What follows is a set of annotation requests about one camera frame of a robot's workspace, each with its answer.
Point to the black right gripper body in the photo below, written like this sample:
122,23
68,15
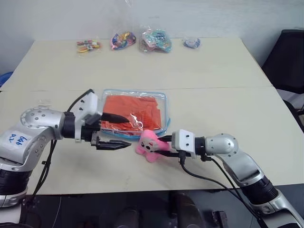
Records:
172,148

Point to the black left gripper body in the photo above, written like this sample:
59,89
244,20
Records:
88,134

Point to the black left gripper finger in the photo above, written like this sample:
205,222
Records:
111,145
114,118

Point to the pink plush toy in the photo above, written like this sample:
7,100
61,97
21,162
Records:
148,147

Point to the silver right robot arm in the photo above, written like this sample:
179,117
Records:
240,156

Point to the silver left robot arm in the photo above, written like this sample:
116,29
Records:
35,133

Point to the clear plastic zipper pouch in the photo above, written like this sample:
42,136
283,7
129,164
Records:
136,114

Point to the orange cloth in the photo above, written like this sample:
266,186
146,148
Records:
140,109

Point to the bag of yellow orange clips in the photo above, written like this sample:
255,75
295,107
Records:
88,46

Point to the bag of pink colourful trinkets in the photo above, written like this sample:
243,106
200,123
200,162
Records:
122,40

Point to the large bag of teal bands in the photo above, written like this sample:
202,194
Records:
155,40

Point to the small bag of blue bands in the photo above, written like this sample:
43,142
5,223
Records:
192,42

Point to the blue plastic object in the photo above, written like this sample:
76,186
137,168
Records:
4,78

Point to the black chair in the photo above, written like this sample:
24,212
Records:
287,66

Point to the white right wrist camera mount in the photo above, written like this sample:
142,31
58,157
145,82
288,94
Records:
185,142

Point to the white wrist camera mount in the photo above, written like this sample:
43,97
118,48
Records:
185,142
86,104

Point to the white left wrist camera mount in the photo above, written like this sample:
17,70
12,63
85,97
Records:
86,104

